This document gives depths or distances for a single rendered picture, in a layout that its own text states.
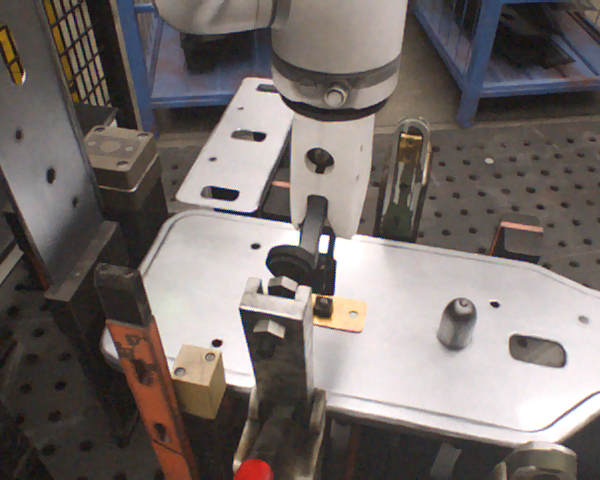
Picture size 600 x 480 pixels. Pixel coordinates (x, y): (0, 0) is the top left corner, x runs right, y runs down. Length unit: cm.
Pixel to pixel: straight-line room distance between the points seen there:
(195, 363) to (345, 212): 17
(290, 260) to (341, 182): 9
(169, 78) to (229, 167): 193
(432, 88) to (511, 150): 160
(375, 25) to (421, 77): 264
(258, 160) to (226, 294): 22
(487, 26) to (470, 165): 123
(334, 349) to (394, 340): 6
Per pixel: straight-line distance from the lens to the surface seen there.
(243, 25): 35
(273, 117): 84
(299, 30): 36
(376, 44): 37
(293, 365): 37
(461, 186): 123
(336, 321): 58
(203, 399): 49
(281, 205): 72
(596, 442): 62
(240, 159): 76
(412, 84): 294
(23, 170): 57
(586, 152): 142
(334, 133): 39
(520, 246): 70
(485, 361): 58
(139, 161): 70
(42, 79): 58
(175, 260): 64
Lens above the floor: 146
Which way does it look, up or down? 46 degrees down
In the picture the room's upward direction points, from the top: straight up
